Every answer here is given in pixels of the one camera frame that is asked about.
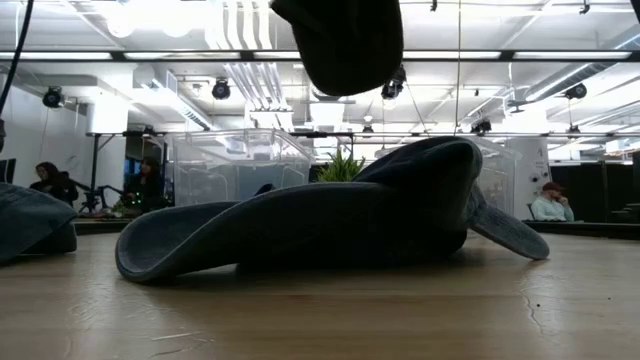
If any blue denim hat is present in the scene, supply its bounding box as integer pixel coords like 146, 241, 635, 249
0, 182, 79, 266
114, 135, 551, 284

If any olive green hat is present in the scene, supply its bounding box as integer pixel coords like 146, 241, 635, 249
269, 0, 405, 98

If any small green potted plant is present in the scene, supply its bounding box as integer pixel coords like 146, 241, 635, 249
315, 149, 366, 184

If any clear plastic container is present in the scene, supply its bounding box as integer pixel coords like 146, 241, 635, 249
163, 128, 315, 207
374, 135, 521, 217

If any person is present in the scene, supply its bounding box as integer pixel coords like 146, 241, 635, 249
28, 161, 80, 206
122, 156, 169, 214
529, 181, 576, 223

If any black tripod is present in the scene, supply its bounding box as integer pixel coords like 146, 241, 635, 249
79, 184, 124, 214

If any black room partition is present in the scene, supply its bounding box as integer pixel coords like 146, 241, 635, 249
549, 159, 640, 224

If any black aluminium table frame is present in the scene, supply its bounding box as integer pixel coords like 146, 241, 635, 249
72, 217, 640, 241

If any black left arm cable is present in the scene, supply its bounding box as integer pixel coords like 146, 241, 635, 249
0, 0, 35, 154

